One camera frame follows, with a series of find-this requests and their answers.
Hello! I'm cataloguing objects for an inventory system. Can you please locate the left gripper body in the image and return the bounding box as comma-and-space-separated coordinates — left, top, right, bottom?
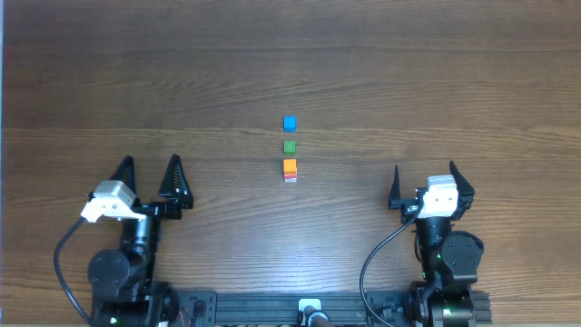
135, 197, 195, 222

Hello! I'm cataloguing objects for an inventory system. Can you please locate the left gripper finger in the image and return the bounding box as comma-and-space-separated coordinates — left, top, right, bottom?
109, 155, 138, 194
157, 154, 195, 202

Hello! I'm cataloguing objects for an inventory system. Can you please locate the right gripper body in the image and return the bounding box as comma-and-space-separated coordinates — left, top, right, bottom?
388, 197, 424, 224

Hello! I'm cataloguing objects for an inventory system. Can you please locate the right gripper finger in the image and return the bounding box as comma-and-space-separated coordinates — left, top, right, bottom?
448, 160, 476, 213
389, 164, 402, 202

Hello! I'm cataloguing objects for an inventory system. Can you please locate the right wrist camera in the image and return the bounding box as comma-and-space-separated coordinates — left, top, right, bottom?
416, 173, 460, 221

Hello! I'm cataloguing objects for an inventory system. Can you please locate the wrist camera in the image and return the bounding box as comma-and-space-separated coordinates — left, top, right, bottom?
416, 173, 460, 221
80, 179, 148, 224

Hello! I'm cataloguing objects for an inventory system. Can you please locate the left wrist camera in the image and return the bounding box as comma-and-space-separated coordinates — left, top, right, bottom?
80, 179, 148, 224

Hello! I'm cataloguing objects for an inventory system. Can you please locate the mounting rail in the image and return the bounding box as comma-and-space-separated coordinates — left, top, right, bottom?
170, 289, 494, 327

